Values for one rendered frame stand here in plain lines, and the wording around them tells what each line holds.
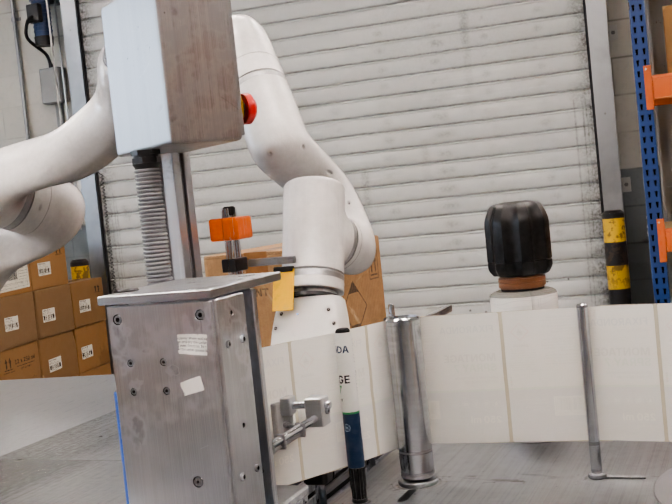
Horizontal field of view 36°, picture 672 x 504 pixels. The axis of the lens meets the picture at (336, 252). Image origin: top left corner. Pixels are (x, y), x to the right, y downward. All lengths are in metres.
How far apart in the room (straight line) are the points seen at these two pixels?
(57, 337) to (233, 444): 4.75
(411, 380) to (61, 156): 0.86
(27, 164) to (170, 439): 1.02
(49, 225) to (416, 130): 4.03
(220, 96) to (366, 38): 4.66
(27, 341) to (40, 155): 3.56
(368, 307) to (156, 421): 1.25
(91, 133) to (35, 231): 0.25
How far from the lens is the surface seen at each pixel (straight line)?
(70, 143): 1.77
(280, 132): 1.43
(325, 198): 1.36
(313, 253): 1.33
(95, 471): 1.63
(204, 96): 1.20
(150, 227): 1.21
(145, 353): 0.86
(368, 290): 2.08
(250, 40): 1.55
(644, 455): 1.23
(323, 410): 1.02
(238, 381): 0.85
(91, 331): 5.90
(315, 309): 1.32
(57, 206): 1.89
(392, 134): 5.78
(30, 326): 5.35
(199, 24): 1.21
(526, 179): 5.64
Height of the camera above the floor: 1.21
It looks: 3 degrees down
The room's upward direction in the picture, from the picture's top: 6 degrees counter-clockwise
